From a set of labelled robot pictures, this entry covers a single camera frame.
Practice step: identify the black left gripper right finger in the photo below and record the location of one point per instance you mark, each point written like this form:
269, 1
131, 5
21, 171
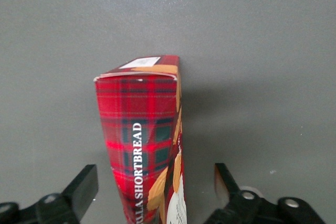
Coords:
231, 197

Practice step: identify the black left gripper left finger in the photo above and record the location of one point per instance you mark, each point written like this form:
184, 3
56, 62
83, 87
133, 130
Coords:
81, 190

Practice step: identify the red tartan shortbread cookie box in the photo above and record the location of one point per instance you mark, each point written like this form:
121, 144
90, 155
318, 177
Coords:
136, 119

